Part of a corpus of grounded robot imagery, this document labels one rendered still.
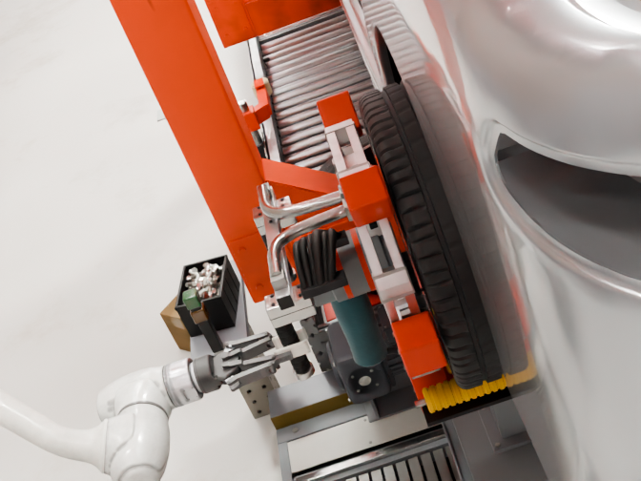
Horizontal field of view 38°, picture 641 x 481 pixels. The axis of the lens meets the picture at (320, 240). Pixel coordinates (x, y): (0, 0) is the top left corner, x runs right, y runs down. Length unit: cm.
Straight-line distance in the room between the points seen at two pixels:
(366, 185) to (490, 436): 93
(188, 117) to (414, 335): 86
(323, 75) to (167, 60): 214
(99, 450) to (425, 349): 63
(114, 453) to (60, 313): 224
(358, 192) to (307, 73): 274
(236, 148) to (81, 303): 181
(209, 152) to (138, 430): 80
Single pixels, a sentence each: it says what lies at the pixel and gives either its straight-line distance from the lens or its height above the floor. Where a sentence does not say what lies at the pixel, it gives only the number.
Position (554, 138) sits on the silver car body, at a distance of 82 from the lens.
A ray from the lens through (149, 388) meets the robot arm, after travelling 187.
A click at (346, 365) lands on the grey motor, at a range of 244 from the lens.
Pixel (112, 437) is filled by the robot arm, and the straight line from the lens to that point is 178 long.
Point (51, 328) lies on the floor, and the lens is 392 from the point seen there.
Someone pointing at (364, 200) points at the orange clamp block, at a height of 113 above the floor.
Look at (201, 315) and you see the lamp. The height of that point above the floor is 59.
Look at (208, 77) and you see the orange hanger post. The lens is 221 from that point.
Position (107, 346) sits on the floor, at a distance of 364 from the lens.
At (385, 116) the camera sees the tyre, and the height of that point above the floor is 118.
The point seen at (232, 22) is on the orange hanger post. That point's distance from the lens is 421.
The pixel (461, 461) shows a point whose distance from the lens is 245.
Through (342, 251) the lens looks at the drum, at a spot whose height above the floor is 91.
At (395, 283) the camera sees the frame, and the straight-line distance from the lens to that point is 169.
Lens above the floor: 200
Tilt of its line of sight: 33 degrees down
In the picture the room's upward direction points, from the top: 22 degrees counter-clockwise
